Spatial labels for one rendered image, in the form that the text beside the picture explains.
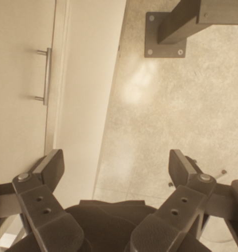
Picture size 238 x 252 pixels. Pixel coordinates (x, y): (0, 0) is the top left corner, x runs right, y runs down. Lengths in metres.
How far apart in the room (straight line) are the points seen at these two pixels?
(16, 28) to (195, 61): 1.27
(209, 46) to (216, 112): 0.51
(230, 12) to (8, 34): 0.49
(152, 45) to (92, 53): 0.85
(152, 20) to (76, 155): 1.08
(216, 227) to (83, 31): 1.43
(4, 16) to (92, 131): 0.41
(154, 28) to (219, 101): 0.75
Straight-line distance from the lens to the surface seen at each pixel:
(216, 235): 1.61
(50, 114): 0.64
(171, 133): 1.55
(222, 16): 0.56
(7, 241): 1.16
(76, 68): 0.62
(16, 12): 0.45
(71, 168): 0.73
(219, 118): 1.66
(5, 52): 0.41
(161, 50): 1.43
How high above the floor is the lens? 1.40
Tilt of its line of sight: 73 degrees down
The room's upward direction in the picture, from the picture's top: 177 degrees counter-clockwise
